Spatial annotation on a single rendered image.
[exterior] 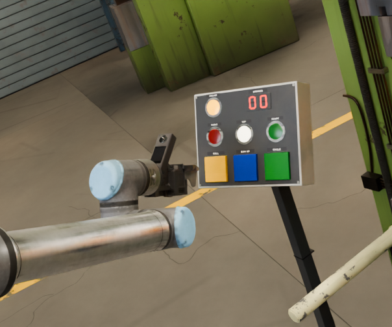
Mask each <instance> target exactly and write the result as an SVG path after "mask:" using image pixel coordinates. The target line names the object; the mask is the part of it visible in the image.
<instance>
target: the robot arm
mask: <svg viewBox="0 0 392 327"><path fill-rule="evenodd" d="M176 139H177V138H176V137H175V135H174V134H173V133H168V134H159V135H158V138H157V140H156V144H155V146H154V149H153V153H152V155H151V159H150V160H148V159H146V160H108V161H102V162H99V163H98V164H97V165H96V166H95V167H94V168H93V169H92V171H91V174H90V180H89V185H90V190H91V192H92V194H93V196H94V197H96V198H97V199H99V204H100V212H101V218H100V219H92V220H87V221H78V222H73V223H64V224H56V225H51V226H42V227H37V228H28V229H22V230H14V231H9V232H6V231H5V230H4V229H2V228H1V227H0V298H1V297H3V296H5V295H7V294H8V293H9V292H10V291H11V290H12V288H13V286H14V284H19V283H22V282H27V281H30V280H35V279H39V278H43V277H46V276H52V275H55V274H60V273H65V272H68V271H73V270H76V269H81V268H85V267H89V266H92V265H98V264H101V263H106V262H109V261H114V260H119V259H122V258H127V257H131V256H135V255H138V254H144V253H147V252H156V251H159V250H165V249H168V248H184V247H188V246H190V245H191V244H192V243H193V240H194V238H195V219H194V216H193V214H192V212H191V211H190V209H188V208H187V207H180V206H177V207H172V208H153V209H143V210H139V208H138V196H145V197H159V196H164V197H169V196H170V197H172V196H177V195H187V194H188V190H187V187H188V183H187V180H186V179H188V180H189V181H190V184H191V186H192V187H194V186H195V185H196V179H197V171H199V167H198V166H196V165H183V163H182V164H169V159H170V157H171V153H172V151H173V147H174V145H175V142H176ZM188 172H189V173H188Z"/></svg>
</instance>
